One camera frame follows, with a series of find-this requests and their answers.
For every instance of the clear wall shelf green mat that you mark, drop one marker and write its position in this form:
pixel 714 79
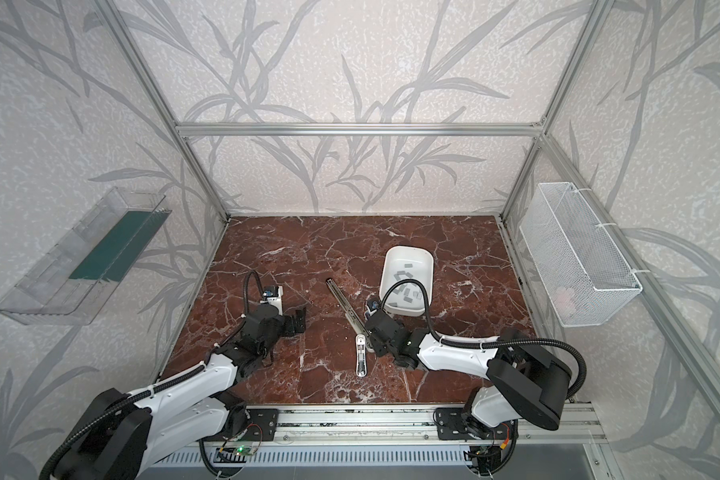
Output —
pixel 72 282

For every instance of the small white stapler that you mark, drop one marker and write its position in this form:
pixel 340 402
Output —
pixel 361 369

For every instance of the white plastic tray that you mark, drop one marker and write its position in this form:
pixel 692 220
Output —
pixel 405 262

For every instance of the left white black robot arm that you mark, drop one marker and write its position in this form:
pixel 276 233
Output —
pixel 122 434

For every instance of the white wire mesh basket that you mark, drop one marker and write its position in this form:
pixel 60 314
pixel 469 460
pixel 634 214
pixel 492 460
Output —
pixel 584 274

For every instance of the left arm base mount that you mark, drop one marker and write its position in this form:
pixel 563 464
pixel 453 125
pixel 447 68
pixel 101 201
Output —
pixel 253 425

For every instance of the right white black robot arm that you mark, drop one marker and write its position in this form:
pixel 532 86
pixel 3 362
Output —
pixel 531 378

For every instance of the aluminium front rail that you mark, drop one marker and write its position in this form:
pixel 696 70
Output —
pixel 406 424

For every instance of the green circuit board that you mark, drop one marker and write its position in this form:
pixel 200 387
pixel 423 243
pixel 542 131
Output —
pixel 235 454

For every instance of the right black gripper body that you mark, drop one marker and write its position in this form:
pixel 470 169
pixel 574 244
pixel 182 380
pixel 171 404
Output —
pixel 373 327

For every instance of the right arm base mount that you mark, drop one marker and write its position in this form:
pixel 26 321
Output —
pixel 454 424

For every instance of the grey white large stapler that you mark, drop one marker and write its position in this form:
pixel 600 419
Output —
pixel 349 313

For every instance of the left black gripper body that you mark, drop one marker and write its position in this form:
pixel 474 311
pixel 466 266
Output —
pixel 291 321

